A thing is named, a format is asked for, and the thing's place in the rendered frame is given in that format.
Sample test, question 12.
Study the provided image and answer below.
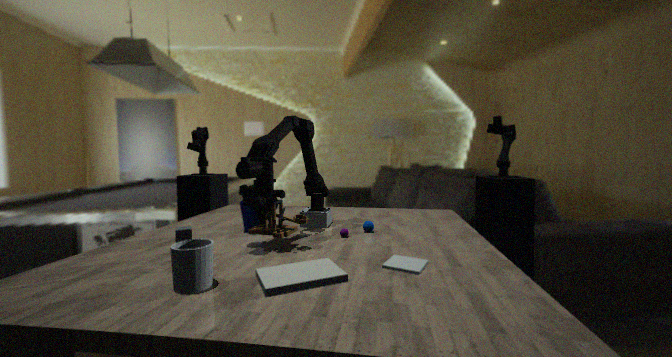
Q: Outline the blue ball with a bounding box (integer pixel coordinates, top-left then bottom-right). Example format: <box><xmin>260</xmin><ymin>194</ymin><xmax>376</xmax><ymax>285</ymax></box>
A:
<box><xmin>363</xmin><ymin>221</ymin><xmax>374</xmax><ymax>232</ymax></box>

